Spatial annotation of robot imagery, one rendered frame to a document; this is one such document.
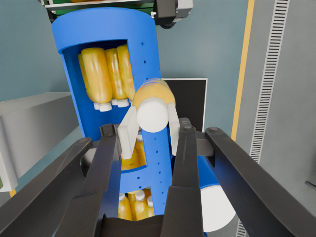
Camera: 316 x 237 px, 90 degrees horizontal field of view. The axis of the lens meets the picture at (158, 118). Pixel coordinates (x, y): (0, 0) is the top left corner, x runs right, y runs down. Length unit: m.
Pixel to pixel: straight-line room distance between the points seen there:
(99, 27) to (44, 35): 1.43
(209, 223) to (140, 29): 0.91
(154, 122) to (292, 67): 2.25
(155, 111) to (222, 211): 0.84
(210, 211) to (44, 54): 1.75
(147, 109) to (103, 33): 0.26
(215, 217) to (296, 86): 1.89
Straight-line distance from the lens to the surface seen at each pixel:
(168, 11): 0.67
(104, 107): 0.53
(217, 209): 0.95
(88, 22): 0.42
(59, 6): 0.73
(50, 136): 1.19
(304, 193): 3.34
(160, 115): 0.19
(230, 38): 1.92
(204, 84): 1.62
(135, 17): 0.44
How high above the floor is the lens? 1.63
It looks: 73 degrees down
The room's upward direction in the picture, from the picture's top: 152 degrees clockwise
